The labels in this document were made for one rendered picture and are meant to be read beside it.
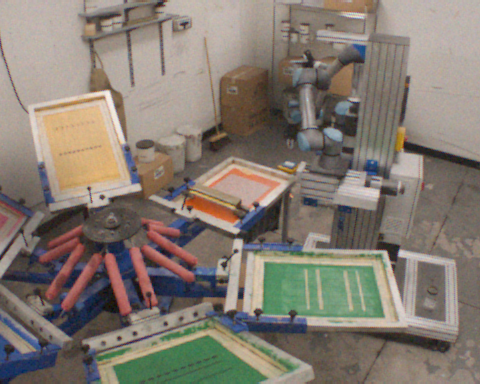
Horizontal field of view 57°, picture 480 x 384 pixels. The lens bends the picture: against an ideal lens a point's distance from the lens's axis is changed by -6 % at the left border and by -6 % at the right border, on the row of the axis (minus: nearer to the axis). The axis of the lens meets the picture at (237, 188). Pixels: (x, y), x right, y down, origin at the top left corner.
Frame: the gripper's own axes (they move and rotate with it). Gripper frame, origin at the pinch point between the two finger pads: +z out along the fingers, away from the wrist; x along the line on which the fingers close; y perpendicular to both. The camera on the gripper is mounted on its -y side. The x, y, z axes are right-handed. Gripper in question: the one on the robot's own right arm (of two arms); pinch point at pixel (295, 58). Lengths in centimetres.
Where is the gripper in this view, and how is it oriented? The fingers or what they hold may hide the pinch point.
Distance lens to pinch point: 367.6
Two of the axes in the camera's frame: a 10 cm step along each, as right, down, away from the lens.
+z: -7.0, -3.6, 6.1
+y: 1.0, 8.0, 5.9
